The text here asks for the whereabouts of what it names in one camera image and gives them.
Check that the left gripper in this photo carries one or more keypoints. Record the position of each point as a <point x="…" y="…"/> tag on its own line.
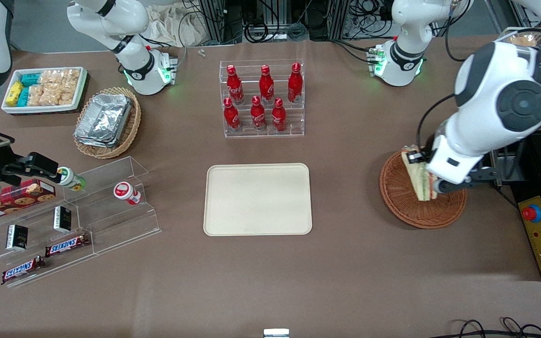
<point x="427" y="146"/>

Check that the triangular sandwich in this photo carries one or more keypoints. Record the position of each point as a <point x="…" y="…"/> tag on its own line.
<point x="418" y="180"/>

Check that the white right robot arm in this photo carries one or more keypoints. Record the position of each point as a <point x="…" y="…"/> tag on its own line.
<point x="134" y="61"/>

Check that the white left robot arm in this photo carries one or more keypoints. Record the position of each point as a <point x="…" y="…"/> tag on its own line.
<point x="500" y="94"/>

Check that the brown round wicker basket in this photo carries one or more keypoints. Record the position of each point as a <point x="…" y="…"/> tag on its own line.
<point x="421" y="216"/>

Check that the tan oval wicker basket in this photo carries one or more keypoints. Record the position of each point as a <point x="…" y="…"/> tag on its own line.
<point x="132" y="126"/>

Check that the beige plastic serving tray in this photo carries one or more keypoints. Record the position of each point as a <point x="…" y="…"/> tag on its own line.
<point x="257" y="199"/>

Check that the red tartan cookie box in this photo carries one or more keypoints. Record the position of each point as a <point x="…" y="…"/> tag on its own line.
<point x="17" y="197"/>

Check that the green cap yogurt bottle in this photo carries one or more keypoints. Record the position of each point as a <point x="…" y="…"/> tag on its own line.
<point x="69" y="177"/>

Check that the white rectangular snack bin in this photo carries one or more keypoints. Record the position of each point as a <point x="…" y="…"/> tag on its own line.
<point x="40" y="109"/>

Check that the small black box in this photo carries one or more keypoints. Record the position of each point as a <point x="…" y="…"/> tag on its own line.
<point x="17" y="237"/>
<point x="62" y="219"/>

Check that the teal snack packet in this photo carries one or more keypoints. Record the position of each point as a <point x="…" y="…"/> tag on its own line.
<point x="23" y="97"/>
<point x="31" y="78"/>

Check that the rice cracker bag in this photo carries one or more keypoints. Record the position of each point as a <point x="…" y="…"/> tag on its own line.
<point x="51" y="95"/>
<point x="71" y="76"/>
<point x="67" y="95"/>
<point x="50" y="76"/>
<point x="35" y="95"/>

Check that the yellow snack packet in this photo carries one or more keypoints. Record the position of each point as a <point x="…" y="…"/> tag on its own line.
<point x="14" y="94"/>

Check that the red emergency stop button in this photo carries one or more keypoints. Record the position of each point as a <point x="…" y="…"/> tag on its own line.
<point x="532" y="213"/>

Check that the snickers chocolate bar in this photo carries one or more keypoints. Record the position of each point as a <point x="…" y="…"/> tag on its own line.
<point x="21" y="269"/>
<point x="66" y="245"/>

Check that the stack of foil trays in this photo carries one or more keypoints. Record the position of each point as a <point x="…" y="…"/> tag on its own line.
<point x="104" y="119"/>

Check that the clear acrylic stepped shelf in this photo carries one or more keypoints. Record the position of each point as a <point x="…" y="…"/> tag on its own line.
<point x="111" y="225"/>

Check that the red cap yogurt bottle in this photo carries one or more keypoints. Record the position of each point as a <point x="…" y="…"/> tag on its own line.
<point x="126" y="192"/>

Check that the fried snack bag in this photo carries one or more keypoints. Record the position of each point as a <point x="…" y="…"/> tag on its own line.
<point x="524" y="41"/>

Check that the clear acrylic bottle rack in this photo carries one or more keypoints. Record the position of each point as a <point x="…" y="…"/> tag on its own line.
<point x="294" y="122"/>

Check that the red cola bottle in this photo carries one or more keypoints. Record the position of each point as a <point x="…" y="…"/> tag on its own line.
<point x="234" y="85"/>
<point x="278" y="116"/>
<point x="258" y="115"/>
<point x="231" y="116"/>
<point x="295" y="83"/>
<point x="266" y="85"/>

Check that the beige cloth bag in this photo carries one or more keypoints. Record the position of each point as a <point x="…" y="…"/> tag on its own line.
<point x="172" y="26"/>

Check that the grey metal machine bracket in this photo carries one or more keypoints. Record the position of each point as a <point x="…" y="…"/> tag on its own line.
<point x="510" y="166"/>

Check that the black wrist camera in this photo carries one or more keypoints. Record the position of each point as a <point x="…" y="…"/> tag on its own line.
<point x="423" y="155"/>

